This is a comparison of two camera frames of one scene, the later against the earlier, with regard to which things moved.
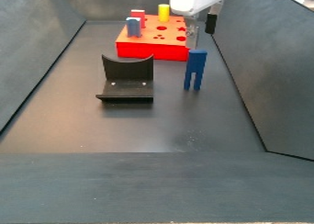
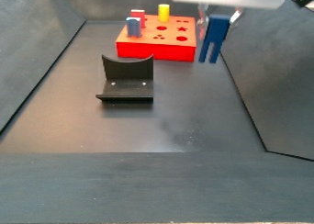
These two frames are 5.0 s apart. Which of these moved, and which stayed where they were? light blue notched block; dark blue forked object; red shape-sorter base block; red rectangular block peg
Moved: dark blue forked object
Stayed: light blue notched block; red rectangular block peg; red shape-sorter base block
